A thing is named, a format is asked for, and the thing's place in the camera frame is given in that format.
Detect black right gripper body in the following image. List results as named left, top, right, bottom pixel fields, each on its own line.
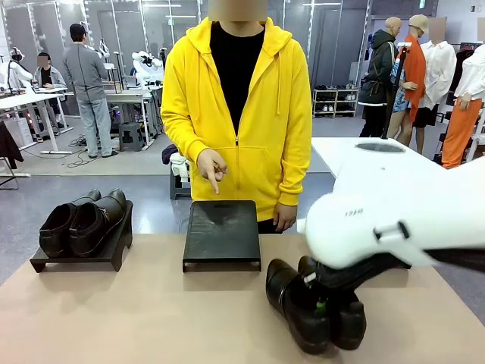
left=314, top=263, right=359, bottom=301

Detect plain black leather loafer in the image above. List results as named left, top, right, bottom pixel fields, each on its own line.
left=38, top=188, right=103, bottom=259

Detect person's left forearm yellow sleeve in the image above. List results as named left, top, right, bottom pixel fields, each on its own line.
left=277, top=147, right=314, bottom=208

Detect person's right forearm yellow sleeve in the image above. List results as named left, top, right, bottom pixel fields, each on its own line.
left=160, top=109, right=208, bottom=168

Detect black shoe stand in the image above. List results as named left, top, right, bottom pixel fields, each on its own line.
left=181, top=199, right=262, bottom=274
left=29, top=199, right=135, bottom=274

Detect person in yellow hoodie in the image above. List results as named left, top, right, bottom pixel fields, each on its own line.
left=160, top=0, right=314, bottom=233

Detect seated person in grey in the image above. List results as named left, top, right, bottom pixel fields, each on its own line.
left=33, top=52, right=68, bottom=128

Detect person's left hand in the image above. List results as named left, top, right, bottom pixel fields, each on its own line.
left=272, top=202, right=298, bottom=233

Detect person's right hand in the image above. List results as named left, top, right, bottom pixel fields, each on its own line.
left=196, top=148, right=229, bottom=196

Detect white shoe rack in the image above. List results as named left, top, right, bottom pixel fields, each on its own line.
left=311, top=86, right=360, bottom=119

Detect grey stool with clothes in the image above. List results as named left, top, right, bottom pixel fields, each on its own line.
left=161, top=143, right=193, bottom=201

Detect mannequin in orange trousers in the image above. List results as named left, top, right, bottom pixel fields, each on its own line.
left=440, top=27, right=485, bottom=171

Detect mannequin in black jacket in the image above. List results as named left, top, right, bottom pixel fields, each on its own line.
left=357, top=16, right=399, bottom=139

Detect mannequin in orange with cap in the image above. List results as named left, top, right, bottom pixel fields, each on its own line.
left=386, top=14, right=430, bottom=148

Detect grey plastic stool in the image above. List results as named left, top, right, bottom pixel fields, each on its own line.
left=117, top=121, right=147, bottom=152

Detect man in grey jacket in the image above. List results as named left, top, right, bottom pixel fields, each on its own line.
left=61, top=22, right=120, bottom=159

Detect dark hanging garment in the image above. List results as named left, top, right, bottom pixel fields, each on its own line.
left=0, top=121, right=25, bottom=170

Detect long white desk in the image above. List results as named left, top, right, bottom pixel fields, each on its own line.
left=0, top=89, right=75, bottom=155

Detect white background robot with headset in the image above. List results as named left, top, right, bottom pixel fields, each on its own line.
left=0, top=46, right=36, bottom=93

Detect white desk with metal frame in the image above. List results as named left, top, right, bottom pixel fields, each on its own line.
left=105, top=87, right=164, bottom=149

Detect black floor cables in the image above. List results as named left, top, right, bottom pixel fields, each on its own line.
left=66, top=133, right=91, bottom=168

